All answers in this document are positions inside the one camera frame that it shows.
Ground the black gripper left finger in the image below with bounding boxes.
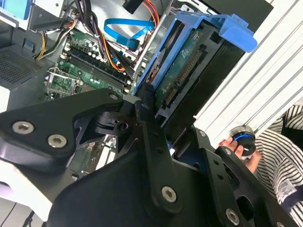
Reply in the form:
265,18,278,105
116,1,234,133
0,82,185,214

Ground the round black tool blue ring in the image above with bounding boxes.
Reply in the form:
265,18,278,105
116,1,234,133
228,126,258,157

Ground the person's hand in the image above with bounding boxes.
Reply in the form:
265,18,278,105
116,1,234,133
218,137,262,175

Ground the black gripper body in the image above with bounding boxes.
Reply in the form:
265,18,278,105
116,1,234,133
46,151,214,227

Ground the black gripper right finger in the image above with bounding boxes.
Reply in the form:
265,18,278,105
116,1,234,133
193,126,299,227

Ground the hard disk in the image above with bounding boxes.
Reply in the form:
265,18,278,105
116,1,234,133
132,10,258,152

